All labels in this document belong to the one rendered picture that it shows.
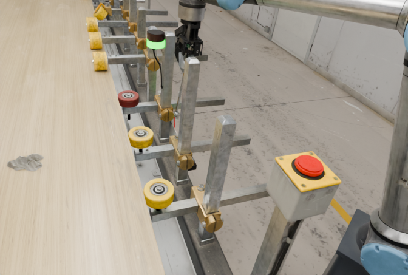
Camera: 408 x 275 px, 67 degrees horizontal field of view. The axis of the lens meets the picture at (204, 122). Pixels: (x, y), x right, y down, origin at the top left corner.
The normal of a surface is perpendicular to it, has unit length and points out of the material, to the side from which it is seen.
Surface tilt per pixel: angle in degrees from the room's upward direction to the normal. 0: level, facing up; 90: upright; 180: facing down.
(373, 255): 95
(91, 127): 0
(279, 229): 90
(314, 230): 0
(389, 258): 95
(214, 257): 0
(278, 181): 90
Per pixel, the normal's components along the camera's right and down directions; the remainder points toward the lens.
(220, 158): 0.35, 0.55
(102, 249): 0.11, -0.83
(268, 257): -0.93, 0.11
